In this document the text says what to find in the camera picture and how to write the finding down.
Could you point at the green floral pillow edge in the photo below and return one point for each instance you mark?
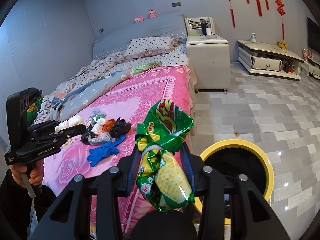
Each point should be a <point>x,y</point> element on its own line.
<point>145,67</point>

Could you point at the left pink plush toy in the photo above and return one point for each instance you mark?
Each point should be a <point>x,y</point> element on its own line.
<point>139,19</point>

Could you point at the green snack bag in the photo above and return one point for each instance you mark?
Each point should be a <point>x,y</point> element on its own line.
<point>160,178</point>

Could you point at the yellow rimmed trash bin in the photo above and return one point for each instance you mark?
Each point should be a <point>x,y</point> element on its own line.
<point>227,164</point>

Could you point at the yellow bowl ornament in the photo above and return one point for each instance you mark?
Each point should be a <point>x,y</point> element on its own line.
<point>282,44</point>

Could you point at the white cup on cabinet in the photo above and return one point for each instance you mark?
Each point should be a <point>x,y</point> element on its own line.
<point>208,31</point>

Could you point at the large black plastic bag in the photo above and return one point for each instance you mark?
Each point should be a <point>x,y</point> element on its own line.
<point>87,135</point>

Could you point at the small black plastic bag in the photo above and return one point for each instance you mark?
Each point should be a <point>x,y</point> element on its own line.
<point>121,127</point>

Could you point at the black thermos bottle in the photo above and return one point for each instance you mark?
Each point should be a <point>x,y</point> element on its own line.
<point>203,26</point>

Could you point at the grey patterned quilt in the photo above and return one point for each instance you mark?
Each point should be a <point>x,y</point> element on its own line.
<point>71,106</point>

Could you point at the white tv stand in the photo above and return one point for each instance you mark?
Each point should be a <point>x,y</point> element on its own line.
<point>311,67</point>

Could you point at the polka dot crumpled duvet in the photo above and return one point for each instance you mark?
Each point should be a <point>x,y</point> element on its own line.
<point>87,75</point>

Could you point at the blue rubber glove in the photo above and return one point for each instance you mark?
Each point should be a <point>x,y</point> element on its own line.
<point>104,151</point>

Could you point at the pink floral bed cover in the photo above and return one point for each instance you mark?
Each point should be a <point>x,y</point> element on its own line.
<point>131,101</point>

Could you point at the green floral bedding bundle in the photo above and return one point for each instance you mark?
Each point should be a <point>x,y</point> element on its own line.
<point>33,110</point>

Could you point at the small white bottle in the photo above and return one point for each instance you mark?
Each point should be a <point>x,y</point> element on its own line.
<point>253,38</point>

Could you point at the pink figurine on stand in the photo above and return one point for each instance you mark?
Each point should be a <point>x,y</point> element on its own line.
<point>306,54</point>

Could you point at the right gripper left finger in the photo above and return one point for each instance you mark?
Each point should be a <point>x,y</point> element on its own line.
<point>70,214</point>

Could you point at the right red knot decoration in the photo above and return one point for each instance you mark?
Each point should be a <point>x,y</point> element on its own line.
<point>281,11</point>

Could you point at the white tissue wad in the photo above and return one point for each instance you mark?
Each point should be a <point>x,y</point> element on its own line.
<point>98,128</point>

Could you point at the polka dot pillow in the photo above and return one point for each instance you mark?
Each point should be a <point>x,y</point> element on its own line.
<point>150,46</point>

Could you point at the silver wipes packet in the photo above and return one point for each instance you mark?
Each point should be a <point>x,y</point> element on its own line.
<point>99,140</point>

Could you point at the white coffee table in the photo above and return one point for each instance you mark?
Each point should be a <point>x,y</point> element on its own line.
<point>268,59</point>

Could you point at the purple foam net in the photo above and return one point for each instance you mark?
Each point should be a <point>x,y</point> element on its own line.
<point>96,111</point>

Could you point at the small green wrapper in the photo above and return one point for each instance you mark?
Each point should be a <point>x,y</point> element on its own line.
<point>96,117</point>

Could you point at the pink plush toy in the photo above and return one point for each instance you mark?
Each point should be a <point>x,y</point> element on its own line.
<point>152,14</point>
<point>139,19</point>

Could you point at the grey wall switch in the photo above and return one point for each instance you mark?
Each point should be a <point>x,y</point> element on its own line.
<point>176,4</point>

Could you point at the orange peel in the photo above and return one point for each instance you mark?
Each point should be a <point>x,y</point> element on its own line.
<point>109,124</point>

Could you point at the right pink plush toy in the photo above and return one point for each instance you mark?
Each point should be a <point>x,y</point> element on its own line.
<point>152,14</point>

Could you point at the wall mounted television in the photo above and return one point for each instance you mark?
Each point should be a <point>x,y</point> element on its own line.
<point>313,35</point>

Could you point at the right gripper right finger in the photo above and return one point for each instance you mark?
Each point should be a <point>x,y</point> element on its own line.
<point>251,215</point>

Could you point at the grey upholstered headboard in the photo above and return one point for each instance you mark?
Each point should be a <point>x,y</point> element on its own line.
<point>169,25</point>

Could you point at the white bedside cabinet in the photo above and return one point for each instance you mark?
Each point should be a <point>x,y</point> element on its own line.
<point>209,55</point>

